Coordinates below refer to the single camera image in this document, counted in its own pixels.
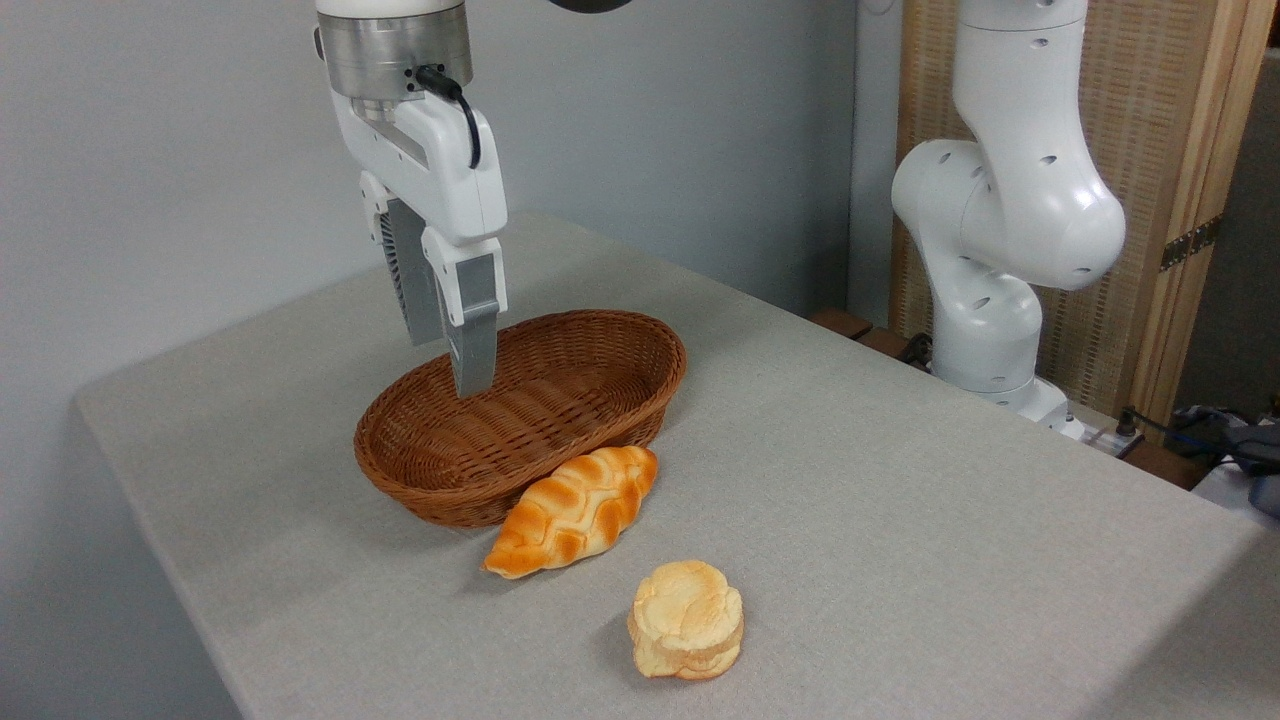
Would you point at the dark grey bag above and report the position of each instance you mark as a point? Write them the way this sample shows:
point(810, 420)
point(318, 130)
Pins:
point(1262, 465)

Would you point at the brown wicker basket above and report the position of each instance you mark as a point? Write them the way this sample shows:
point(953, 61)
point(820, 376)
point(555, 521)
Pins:
point(440, 440)

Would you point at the long braided bread loaf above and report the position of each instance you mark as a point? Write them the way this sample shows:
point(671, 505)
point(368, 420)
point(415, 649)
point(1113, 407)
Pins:
point(570, 510)

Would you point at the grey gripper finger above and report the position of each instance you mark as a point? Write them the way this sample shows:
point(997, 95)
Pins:
point(476, 330)
point(413, 280)

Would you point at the dark metal screen hinge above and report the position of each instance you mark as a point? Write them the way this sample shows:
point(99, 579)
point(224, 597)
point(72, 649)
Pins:
point(1190, 243)

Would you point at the grey fabric tablecloth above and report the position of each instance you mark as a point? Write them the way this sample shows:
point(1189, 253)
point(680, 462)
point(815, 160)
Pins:
point(900, 560)

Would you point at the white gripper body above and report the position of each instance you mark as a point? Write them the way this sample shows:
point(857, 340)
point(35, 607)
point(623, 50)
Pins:
point(438, 170)

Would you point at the white power strip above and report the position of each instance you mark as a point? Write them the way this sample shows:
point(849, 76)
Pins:
point(1105, 440)

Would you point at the small round bread roll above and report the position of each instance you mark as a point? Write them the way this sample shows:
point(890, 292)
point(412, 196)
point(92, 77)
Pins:
point(685, 615)

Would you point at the brown wooden platform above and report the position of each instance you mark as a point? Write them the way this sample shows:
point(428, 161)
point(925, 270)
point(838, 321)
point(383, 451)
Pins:
point(840, 322)

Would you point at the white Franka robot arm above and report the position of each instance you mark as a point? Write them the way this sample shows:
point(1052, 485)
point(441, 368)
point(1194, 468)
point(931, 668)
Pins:
point(1010, 200)

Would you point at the wooden folding screen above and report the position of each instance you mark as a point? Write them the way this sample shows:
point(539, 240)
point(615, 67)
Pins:
point(1150, 120)

